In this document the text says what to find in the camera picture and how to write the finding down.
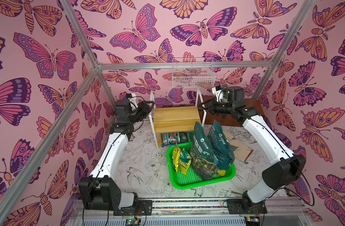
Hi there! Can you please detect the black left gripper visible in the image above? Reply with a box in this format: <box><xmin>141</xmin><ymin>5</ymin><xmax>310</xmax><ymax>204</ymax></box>
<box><xmin>128</xmin><ymin>102</ymin><xmax>155</xmax><ymax>126</ymax></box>

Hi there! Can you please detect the floral bag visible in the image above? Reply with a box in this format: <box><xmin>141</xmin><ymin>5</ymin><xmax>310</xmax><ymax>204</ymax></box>
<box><xmin>161</xmin><ymin>131</ymin><xmax>193</xmax><ymax>147</ymax></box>

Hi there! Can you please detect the white wire basket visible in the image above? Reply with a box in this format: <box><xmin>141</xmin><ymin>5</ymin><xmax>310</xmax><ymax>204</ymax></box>
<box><xmin>171</xmin><ymin>61</ymin><xmax>216</xmax><ymax>89</ymax></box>

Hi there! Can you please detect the white frame wooden shelf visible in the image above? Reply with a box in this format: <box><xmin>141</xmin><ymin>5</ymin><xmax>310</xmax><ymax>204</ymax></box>
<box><xmin>149</xmin><ymin>88</ymin><xmax>207</xmax><ymax>149</ymax></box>

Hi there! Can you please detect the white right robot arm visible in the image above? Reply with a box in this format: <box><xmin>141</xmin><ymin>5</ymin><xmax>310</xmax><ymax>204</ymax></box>
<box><xmin>199</xmin><ymin>86</ymin><xmax>306</xmax><ymax>214</ymax></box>

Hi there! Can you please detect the dark green fertilizer bag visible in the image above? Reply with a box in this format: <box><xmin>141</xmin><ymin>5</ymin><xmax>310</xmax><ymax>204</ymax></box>
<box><xmin>207</xmin><ymin>120</ymin><xmax>236</xmax><ymax>176</ymax></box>
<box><xmin>189</xmin><ymin>122</ymin><xmax>218</xmax><ymax>181</ymax></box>

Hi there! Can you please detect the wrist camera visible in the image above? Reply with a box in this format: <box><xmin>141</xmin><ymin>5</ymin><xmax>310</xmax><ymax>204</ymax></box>
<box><xmin>124</xmin><ymin>93</ymin><xmax>137</xmax><ymax>108</ymax></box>
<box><xmin>212</xmin><ymin>85</ymin><xmax>228</xmax><ymax>102</ymax></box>

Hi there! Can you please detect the yellow green small bag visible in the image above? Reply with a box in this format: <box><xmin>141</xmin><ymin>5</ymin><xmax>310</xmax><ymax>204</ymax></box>
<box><xmin>178</xmin><ymin>149</ymin><xmax>191</xmax><ymax>175</ymax></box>
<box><xmin>172</xmin><ymin>144</ymin><xmax>181</xmax><ymax>172</ymax></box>

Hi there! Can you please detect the aluminium cage frame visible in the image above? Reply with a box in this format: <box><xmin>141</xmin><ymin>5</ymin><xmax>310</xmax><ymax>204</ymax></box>
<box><xmin>0</xmin><ymin>0</ymin><xmax>317</xmax><ymax>226</ymax></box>

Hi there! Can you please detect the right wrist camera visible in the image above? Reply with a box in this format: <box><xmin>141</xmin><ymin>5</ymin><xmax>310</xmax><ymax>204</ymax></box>
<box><xmin>212</xmin><ymin>85</ymin><xmax>228</xmax><ymax>102</ymax></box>

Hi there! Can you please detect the green plastic mesh basket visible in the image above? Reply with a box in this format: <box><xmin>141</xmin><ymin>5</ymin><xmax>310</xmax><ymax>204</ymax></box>
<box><xmin>166</xmin><ymin>142</ymin><xmax>236</xmax><ymax>190</ymax></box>

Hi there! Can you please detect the dark brown wooden stand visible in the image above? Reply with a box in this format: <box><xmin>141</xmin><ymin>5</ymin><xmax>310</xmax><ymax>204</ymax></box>
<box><xmin>199</xmin><ymin>95</ymin><xmax>265</xmax><ymax>128</ymax></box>

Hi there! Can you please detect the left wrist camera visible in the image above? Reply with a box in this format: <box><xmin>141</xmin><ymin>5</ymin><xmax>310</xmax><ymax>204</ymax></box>
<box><xmin>124</xmin><ymin>93</ymin><xmax>137</xmax><ymax>108</ymax></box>

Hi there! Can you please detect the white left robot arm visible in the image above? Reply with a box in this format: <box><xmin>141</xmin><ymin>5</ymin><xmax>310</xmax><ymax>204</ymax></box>
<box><xmin>78</xmin><ymin>98</ymin><xmax>155</xmax><ymax>216</ymax></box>

